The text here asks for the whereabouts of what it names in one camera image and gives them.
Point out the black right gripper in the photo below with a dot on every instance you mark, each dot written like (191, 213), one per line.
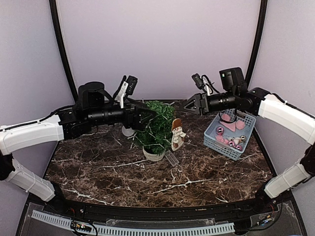
(201, 101)

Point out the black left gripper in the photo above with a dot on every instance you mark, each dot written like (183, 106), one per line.
(135, 122)

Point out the clear string light garland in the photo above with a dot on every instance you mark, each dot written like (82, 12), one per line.
(147, 115)

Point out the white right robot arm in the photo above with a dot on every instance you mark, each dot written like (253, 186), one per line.
(298, 126)

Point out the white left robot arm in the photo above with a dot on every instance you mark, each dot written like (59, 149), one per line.
(26, 137)

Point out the small green christmas tree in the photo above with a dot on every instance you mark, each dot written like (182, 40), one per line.
(157, 135)

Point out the white tree pot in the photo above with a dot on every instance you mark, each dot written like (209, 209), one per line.
(152, 157)

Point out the pink bow ornament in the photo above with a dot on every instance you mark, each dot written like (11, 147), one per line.
(226, 121)

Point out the blue plastic basket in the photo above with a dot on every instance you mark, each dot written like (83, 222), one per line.
(230, 144)

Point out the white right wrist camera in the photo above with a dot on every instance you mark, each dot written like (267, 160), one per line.
(203, 83)

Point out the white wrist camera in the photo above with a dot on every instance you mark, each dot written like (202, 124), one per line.
(203, 83)
(125, 89)

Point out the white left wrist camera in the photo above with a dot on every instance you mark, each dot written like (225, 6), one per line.
(125, 89)

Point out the white cable duct strip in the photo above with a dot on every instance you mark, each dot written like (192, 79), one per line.
(102, 230)

